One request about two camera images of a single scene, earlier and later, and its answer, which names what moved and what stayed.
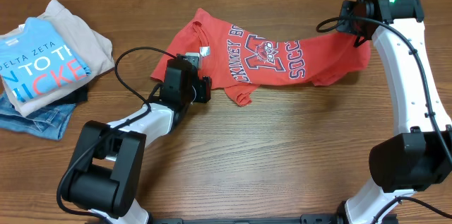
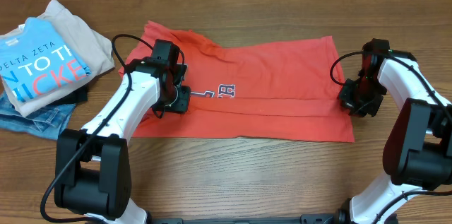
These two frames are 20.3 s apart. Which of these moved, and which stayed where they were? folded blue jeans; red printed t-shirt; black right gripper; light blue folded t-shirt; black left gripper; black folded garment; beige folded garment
Moved: red printed t-shirt; black right gripper; black left gripper
Stayed: beige folded garment; folded blue jeans; black folded garment; light blue folded t-shirt
